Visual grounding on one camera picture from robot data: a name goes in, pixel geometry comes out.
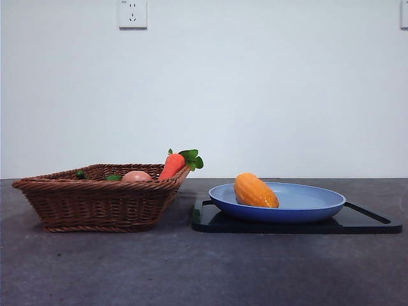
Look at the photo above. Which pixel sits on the yellow toy corn cob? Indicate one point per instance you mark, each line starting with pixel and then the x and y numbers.
pixel 254 191

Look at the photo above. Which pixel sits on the blue round plate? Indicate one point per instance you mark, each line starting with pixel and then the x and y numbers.
pixel 303 210

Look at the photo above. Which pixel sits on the brown wicker basket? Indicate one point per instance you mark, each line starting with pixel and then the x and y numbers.
pixel 95 204

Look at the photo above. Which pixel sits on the orange toy carrot green leaves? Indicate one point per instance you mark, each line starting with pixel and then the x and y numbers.
pixel 172 164

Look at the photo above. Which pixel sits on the pale pink round fruit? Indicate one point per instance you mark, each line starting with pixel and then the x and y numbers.
pixel 136 176

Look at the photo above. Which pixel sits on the small dark green vegetable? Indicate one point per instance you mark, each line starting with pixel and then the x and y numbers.
pixel 113 177
pixel 80 174

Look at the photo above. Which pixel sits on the black glossy tray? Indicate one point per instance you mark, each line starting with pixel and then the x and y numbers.
pixel 360 223

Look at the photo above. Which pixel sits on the white wall socket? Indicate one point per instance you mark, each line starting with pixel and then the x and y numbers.
pixel 133 14
pixel 404 14

